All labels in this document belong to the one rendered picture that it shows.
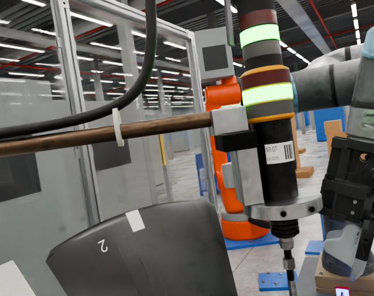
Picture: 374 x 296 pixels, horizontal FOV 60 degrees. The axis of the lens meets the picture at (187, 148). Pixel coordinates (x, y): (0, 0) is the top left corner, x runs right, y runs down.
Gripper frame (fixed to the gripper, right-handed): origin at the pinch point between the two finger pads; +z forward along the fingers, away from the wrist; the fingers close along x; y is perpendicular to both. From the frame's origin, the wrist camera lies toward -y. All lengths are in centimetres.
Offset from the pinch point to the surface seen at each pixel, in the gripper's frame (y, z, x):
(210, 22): 554, -243, -997
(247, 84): 12.6, -25.3, 25.1
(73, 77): 85, -23, -18
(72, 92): 84, -18, -17
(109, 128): 21.6, -20.4, 32.0
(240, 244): 113, 162, -309
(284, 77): 9.7, -26.3, 24.2
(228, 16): 15.8, -31.3, 23.7
